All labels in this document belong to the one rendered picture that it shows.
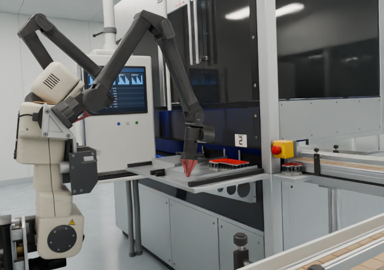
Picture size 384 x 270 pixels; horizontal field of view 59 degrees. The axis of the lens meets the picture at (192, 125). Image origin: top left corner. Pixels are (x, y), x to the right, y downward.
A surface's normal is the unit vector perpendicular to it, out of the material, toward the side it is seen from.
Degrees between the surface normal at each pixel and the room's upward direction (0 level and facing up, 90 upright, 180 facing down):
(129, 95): 90
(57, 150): 90
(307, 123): 90
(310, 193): 90
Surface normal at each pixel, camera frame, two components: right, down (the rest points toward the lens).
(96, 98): 0.50, 0.08
